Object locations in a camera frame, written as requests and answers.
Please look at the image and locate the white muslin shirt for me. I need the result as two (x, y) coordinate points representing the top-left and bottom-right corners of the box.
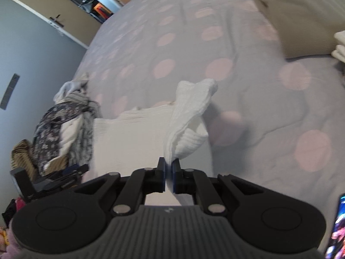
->
(91, 79), (219, 209)

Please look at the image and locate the folded taupe fleece blanket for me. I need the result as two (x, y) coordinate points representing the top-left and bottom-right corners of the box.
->
(250, 0), (345, 59)

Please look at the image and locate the beige door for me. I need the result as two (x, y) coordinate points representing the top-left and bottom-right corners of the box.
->
(1, 0), (102, 49)

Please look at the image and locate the grey polka dot bed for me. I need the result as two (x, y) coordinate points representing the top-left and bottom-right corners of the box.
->
(71, 0), (345, 251)

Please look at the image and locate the dark wall vent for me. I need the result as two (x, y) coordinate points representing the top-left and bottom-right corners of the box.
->
(0, 73), (21, 111)

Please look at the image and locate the dark floral patterned garment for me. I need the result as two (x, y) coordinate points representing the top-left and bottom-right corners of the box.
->
(32, 99), (102, 174)

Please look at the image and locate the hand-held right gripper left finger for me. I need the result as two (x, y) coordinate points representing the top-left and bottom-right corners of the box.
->
(74, 157), (166, 216)

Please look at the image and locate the smartphone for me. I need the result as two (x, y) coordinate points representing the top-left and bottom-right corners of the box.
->
(324, 193), (345, 259)

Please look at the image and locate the door handle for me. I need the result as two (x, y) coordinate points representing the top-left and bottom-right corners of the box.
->
(49, 14), (66, 28)

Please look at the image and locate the pile of white garments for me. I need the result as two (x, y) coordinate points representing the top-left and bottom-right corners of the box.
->
(331, 31), (345, 63)

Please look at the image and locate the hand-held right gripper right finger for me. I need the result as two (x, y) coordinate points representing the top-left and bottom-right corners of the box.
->
(170, 158), (265, 215)

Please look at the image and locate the striped brown fabric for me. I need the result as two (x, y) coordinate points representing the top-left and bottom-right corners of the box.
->
(11, 139), (37, 180)

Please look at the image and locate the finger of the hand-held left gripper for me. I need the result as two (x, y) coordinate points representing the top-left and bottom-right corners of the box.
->
(34, 163), (90, 192)

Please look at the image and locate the pink clutter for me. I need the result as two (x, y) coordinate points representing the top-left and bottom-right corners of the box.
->
(0, 198), (20, 259)

